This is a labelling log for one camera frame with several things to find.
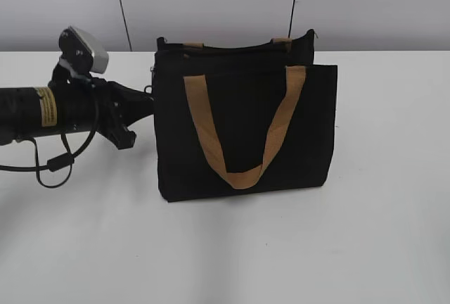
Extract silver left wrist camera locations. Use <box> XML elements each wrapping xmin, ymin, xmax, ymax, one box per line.
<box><xmin>48</xmin><ymin>25</ymin><xmax>109</xmax><ymax>89</ymax></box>

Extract black tote bag tan handles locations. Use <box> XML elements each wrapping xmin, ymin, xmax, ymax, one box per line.
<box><xmin>152</xmin><ymin>30</ymin><xmax>338</xmax><ymax>202</ymax></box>

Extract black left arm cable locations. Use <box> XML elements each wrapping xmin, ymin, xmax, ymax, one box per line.
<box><xmin>0</xmin><ymin>85</ymin><xmax>106</xmax><ymax>189</ymax></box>

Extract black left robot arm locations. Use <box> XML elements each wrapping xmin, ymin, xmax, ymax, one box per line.
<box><xmin>1</xmin><ymin>79</ymin><xmax>154</xmax><ymax>150</ymax></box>

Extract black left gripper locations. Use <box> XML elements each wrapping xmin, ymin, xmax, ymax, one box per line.
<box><xmin>56</xmin><ymin>79</ymin><xmax>154</xmax><ymax>150</ymax></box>

